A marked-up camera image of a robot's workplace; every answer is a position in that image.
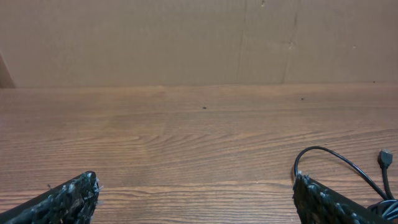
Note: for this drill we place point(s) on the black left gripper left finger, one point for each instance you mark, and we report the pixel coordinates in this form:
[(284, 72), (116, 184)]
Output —
[(73, 201)]

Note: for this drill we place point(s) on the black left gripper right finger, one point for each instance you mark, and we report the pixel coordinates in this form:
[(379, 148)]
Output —
[(317, 204)]

